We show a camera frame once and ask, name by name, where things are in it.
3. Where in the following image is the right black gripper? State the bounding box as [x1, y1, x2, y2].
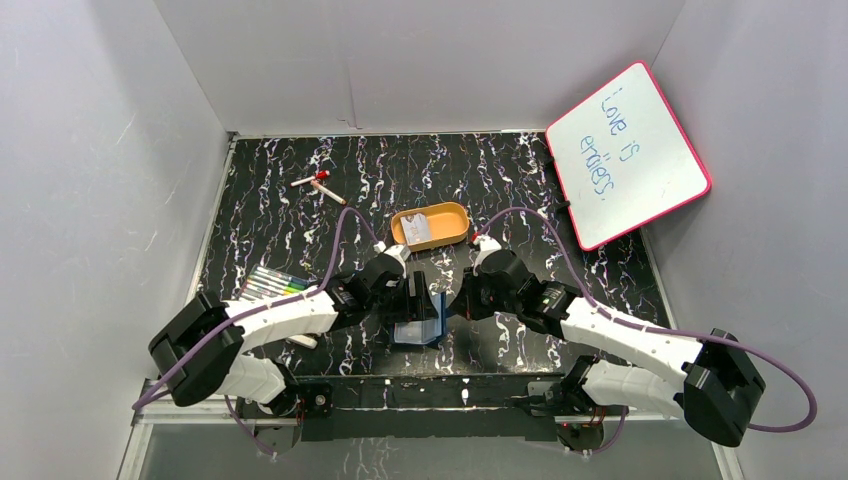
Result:
[450, 266, 521, 321]

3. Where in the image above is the navy blue card holder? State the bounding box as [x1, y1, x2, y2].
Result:
[390, 292, 449, 349]

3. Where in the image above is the orange oval tray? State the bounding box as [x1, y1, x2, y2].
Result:
[390, 202, 470, 253]

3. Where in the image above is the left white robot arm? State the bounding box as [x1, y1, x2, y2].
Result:
[148, 253, 444, 416]

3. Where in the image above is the grey credit card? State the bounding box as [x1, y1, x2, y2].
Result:
[400, 212, 432, 247]

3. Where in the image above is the white whiteboard eraser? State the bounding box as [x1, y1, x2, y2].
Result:
[287, 335, 318, 349]

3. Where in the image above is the colourful marker pen set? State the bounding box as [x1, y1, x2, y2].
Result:
[236, 265, 309, 301]

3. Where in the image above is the white marker pen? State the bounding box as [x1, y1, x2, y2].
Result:
[310, 180, 347, 205]

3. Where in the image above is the red capped marker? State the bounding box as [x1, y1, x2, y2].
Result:
[290, 170, 330, 188]

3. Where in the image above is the pink framed whiteboard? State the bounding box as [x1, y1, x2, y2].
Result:
[545, 61, 712, 251]

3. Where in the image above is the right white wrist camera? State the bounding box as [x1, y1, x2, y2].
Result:
[471, 233, 503, 270]

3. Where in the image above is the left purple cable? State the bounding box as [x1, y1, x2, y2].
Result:
[131, 207, 386, 413]

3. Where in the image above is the purple cable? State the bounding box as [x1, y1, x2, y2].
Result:
[131, 207, 386, 413]
[468, 207, 819, 435]

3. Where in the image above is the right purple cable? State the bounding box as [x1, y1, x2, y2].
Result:
[468, 207, 819, 435]

